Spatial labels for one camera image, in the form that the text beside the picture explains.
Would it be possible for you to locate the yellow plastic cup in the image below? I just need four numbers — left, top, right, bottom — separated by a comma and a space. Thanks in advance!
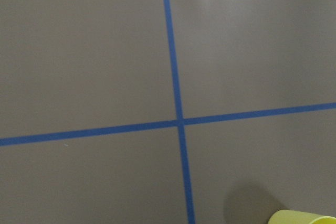
267, 210, 335, 224

